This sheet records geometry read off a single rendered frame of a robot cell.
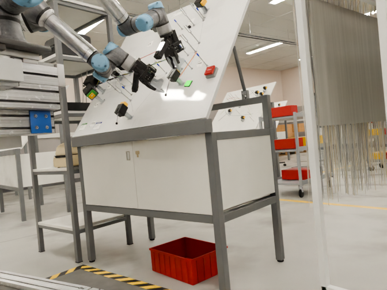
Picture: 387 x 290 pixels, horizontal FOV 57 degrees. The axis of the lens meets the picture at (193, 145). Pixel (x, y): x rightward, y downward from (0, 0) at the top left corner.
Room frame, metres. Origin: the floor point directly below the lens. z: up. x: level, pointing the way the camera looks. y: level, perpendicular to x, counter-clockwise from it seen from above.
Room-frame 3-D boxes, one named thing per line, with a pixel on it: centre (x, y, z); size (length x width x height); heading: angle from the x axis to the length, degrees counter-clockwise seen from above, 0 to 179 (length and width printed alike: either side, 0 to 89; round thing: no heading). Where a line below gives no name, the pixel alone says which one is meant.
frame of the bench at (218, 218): (2.30, 0.16, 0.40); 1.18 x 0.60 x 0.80; 49
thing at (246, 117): (6.37, -0.87, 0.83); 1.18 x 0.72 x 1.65; 40
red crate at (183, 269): (2.12, 0.09, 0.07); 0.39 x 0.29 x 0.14; 41
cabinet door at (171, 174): (1.90, 0.14, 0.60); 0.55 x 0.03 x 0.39; 49
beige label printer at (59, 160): (2.72, 0.88, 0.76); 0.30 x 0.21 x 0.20; 142
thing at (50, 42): (2.73, 0.89, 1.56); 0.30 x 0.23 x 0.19; 141
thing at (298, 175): (4.58, -1.36, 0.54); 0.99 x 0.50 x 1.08; 135
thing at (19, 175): (4.92, 2.21, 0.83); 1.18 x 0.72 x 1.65; 40
